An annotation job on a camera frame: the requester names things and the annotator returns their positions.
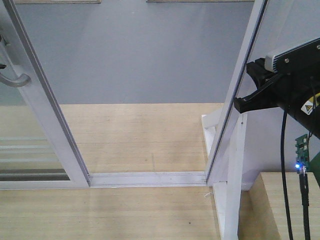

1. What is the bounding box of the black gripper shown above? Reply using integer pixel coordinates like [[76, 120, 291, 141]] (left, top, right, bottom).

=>
[[233, 57, 320, 138]]

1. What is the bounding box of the white sliding glass door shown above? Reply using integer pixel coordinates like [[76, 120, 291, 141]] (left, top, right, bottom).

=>
[[0, 0, 90, 190]]

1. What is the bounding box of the grey curved door handle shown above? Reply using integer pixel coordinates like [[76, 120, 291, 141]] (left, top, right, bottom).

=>
[[0, 42, 31, 88]]

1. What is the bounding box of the aluminium door floor track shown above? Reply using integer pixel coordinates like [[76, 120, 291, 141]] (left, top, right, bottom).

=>
[[89, 171, 207, 188]]

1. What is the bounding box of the green circuit board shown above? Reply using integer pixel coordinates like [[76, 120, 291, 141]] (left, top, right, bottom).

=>
[[295, 134, 310, 174]]

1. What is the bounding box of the green folded mat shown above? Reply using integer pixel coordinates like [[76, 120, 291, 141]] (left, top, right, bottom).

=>
[[308, 152, 320, 175]]

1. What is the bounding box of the light wooden box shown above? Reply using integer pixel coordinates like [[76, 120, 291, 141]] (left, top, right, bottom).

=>
[[237, 171, 320, 240]]

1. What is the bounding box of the light wooden floor platform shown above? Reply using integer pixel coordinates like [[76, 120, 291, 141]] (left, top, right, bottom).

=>
[[0, 103, 221, 240]]

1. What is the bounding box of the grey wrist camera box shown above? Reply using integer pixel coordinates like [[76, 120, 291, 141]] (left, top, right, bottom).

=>
[[264, 37, 320, 74]]

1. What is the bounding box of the white door frame post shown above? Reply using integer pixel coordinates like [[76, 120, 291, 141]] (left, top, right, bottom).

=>
[[202, 0, 269, 186]]

